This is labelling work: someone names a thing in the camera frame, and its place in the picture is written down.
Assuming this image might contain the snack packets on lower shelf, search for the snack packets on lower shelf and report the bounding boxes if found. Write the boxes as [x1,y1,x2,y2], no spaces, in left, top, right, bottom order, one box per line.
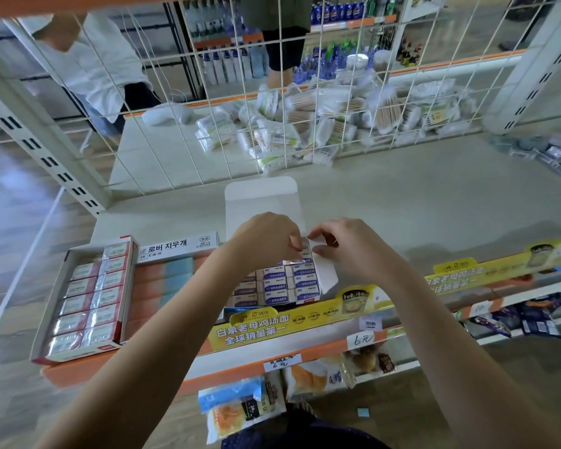
[204,289,372,354]

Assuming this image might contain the red eraser display box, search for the red eraser display box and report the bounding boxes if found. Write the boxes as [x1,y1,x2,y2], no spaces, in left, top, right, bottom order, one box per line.
[29,234,140,367]

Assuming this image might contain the box of pink-blue erasers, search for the box of pink-blue erasers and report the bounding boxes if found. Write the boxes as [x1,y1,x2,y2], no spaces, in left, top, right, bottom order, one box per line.
[120,229,222,343]

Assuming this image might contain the row of dark snack packets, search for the row of dark snack packets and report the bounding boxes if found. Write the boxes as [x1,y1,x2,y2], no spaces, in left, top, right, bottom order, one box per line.
[461,286,561,341]

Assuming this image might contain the white orange metal shelf unit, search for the white orange metal shelf unit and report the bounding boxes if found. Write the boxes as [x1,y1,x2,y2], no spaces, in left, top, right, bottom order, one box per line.
[0,0,561,408]

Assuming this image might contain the person's right forearm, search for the person's right forearm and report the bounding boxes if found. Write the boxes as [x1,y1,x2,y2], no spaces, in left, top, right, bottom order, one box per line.
[378,271,561,449]

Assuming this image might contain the person's left forearm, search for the person's left forearm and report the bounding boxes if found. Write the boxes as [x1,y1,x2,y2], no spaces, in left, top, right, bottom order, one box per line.
[36,252,263,449]

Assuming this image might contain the blue orange snack packet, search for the blue orange snack packet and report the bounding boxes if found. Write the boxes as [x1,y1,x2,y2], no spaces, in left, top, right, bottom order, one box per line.
[197,373,290,446]

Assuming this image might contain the white wire grid panel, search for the white wire grid panel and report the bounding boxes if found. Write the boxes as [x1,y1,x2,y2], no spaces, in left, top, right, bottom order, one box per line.
[0,0,561,197]

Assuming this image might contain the yellow price label strip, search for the yellow price label strip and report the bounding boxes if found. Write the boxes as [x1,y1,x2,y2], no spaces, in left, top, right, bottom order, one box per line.
[363,235,561,311]

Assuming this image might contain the person's right hand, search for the person's right hand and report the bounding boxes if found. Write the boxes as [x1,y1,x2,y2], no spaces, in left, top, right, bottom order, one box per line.
[307,216,405,290]

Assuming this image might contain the row of blue bottles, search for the row of blue bottles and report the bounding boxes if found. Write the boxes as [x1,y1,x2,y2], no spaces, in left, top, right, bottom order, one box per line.
[181,0,400,87]

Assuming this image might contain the pile of white packets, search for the pile of white packets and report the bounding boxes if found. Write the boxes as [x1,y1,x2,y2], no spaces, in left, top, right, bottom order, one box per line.
[139,55,475,175]

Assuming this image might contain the blue white eraser box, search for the blue white eraser box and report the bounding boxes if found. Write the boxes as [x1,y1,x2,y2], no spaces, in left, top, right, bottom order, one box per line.
[221,175,340,311]

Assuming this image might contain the person's left hand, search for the person's left hand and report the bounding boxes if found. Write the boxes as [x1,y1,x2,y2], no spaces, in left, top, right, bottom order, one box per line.
[225,211,306,279]

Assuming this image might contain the blue white small box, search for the blue white small box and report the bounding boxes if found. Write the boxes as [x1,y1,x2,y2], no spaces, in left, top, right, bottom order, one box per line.
[297,235,316,264]

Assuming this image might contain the pile of mixed erasers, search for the pile of mixed erasers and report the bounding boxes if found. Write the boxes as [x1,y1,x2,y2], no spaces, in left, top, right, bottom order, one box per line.
[489,130,561,180]

